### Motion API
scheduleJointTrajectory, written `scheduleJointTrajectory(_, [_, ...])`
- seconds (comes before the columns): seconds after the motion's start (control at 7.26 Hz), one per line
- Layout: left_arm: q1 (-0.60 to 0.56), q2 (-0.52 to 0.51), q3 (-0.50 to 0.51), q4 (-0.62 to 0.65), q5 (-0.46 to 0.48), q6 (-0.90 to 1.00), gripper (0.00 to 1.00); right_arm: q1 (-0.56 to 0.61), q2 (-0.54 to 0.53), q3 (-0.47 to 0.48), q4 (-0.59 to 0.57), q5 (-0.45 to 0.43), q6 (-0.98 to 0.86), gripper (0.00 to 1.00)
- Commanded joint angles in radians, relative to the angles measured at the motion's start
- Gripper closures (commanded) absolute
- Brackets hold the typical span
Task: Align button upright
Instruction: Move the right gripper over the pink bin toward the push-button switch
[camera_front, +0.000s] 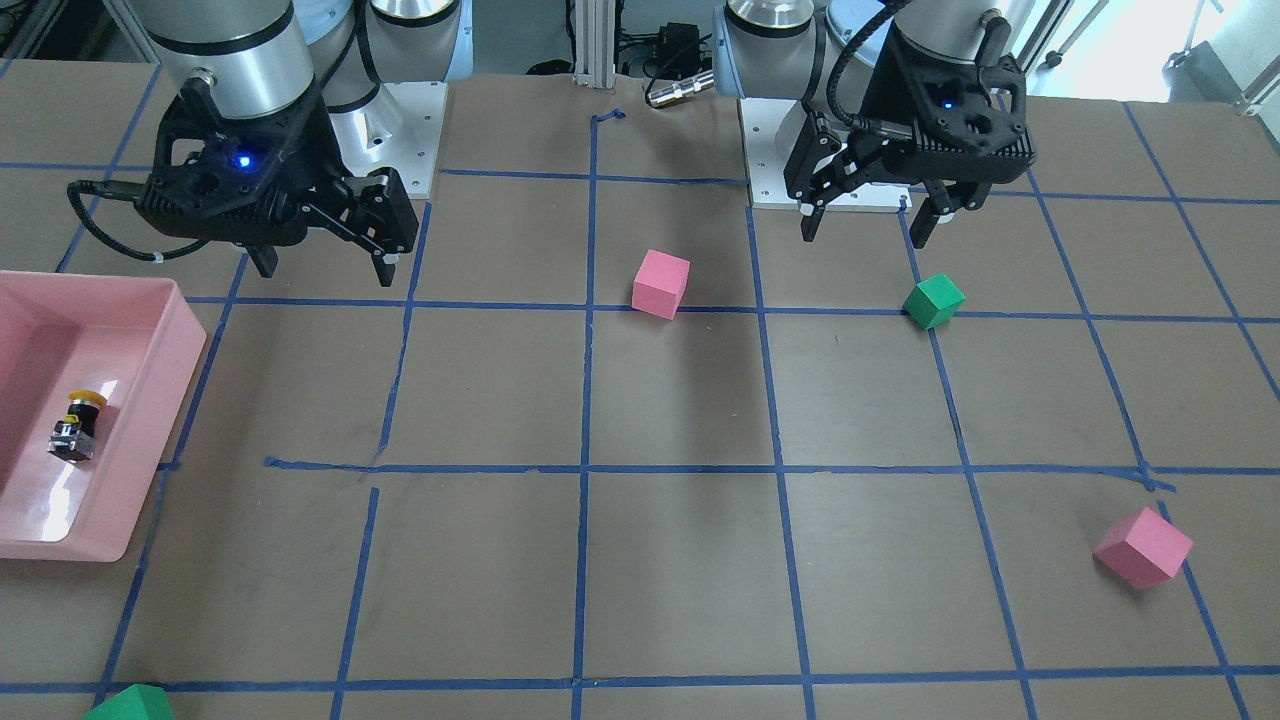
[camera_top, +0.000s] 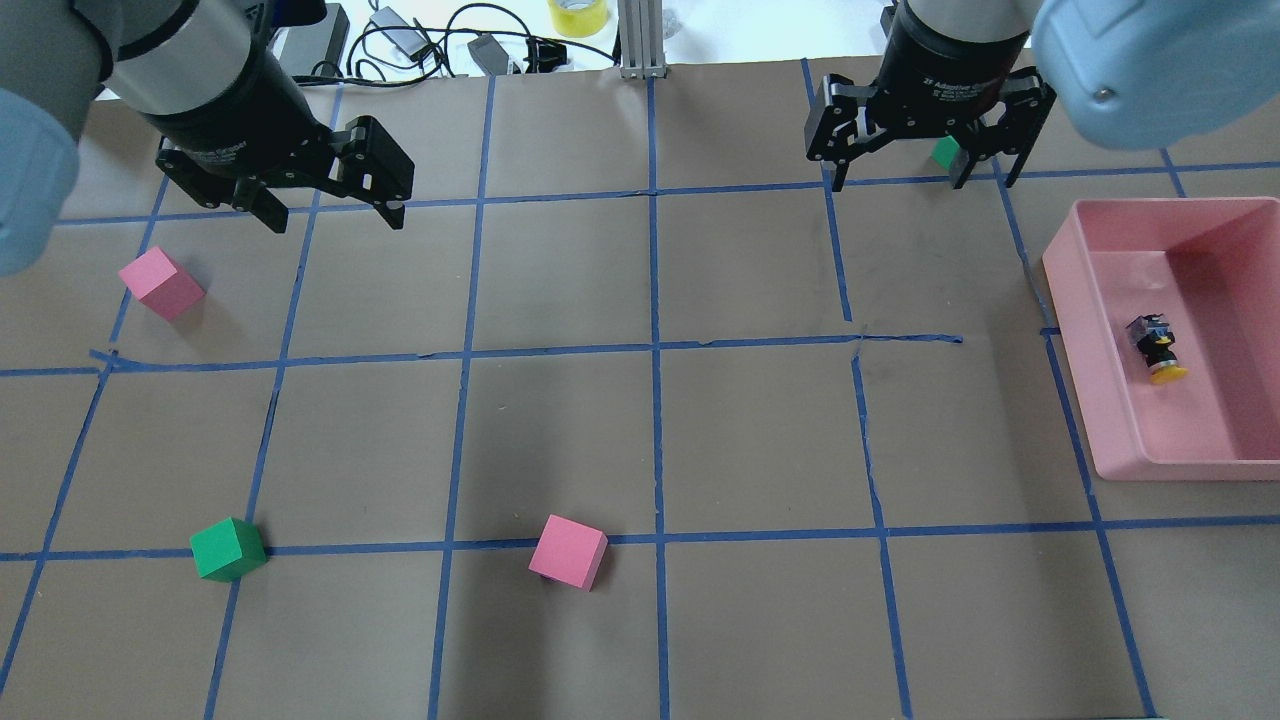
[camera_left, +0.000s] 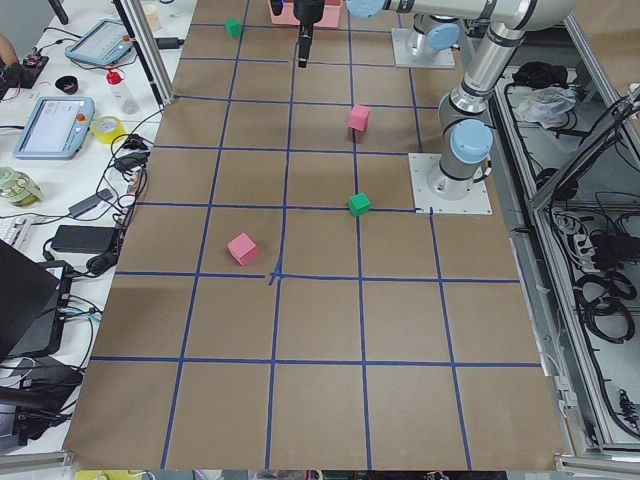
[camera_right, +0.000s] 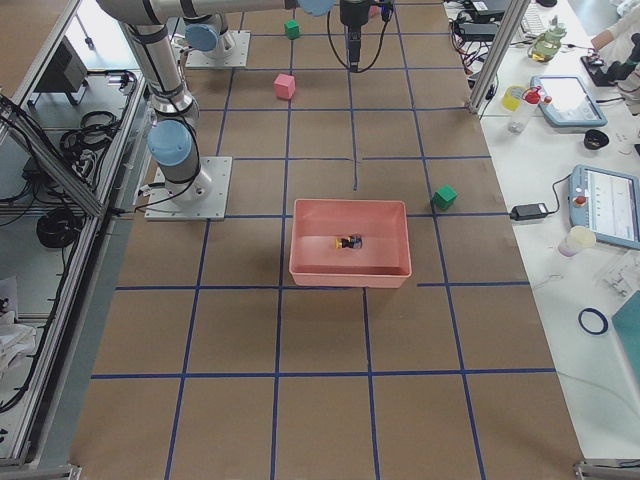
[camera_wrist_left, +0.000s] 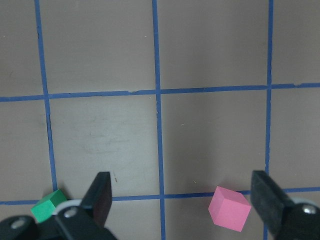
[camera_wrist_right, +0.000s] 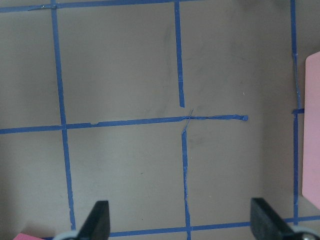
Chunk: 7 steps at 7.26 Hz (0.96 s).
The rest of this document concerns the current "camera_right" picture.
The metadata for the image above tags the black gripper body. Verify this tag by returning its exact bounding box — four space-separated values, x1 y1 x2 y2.
339 0 371 26

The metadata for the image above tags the green cube far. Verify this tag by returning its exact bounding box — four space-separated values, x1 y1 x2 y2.
283 19 301 40

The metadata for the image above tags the pink cube centre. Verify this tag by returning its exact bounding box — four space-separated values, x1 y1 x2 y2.
273 73 296 100

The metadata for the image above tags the yellow tape roll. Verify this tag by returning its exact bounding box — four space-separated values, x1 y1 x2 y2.
501 85 526 112

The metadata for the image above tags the green cube near bin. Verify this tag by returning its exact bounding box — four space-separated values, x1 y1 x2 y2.
432 184 458 210

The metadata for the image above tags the teach pendant upper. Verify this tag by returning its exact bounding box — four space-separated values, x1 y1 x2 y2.
530 75 608 128

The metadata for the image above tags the teach pendant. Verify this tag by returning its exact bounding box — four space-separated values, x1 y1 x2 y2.
568 165 639 250
530 75 608 128

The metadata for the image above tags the pink plastic bin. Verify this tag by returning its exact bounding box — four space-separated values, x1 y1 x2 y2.
289 199 412 288

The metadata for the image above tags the black power adapter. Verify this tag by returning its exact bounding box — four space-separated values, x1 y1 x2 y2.
509 203 549 221

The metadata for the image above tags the teach pendant lower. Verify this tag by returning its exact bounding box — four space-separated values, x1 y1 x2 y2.
568 165 639 250

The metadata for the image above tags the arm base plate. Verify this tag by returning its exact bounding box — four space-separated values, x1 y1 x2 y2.
144 156 232 221
185 26 251 69

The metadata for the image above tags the aluminium frame post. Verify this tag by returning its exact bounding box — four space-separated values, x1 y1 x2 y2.
466 0 529 113

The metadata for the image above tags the blue tape ring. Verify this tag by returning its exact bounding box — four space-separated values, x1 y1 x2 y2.
578 308 610 336

